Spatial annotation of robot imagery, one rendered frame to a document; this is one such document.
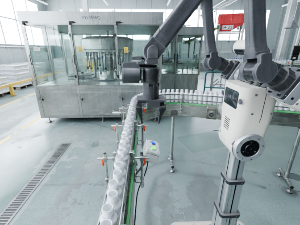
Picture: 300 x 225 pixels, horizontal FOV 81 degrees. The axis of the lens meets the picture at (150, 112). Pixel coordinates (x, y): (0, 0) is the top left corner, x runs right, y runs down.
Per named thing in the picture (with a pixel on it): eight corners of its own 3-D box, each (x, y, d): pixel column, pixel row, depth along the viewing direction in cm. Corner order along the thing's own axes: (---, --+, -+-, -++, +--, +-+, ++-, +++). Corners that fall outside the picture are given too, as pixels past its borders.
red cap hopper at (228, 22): (209, 93, 700) (218, 14, 606) (209, 89, 765) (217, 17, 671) (234, 95, 676) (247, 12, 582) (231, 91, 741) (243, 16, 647)
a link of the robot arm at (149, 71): (160, 65, 57) (158, 64, 62) (139, 65, 56) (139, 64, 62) (160, 86, 59) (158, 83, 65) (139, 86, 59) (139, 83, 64)
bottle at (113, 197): (126, 228, 68) (123, 195, 63) (111, 237, 65) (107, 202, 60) (119, 217, 73) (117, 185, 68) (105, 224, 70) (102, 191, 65)
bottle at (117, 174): (124, 208, 77) (122, 177, 72) (111, 206, 78) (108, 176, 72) (127, 197, 83) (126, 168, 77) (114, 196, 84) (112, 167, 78)
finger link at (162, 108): (165, 127, 64) (166, 102, 60) (145, 127, 63) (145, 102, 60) (163, 120, 70) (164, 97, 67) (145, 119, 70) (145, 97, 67)
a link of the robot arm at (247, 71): (285, 68, 60) (273, 68, 66) (263, 52, 59) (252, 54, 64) (268, 92, 62) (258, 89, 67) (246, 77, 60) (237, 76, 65)
